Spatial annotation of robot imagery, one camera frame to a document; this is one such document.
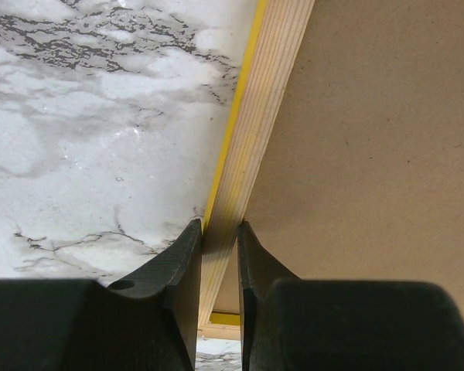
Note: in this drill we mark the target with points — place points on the yellow picture frame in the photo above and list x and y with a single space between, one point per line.
345 149

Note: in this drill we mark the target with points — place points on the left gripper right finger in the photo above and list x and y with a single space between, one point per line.
288 323

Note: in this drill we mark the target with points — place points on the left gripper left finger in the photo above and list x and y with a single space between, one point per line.
146 320

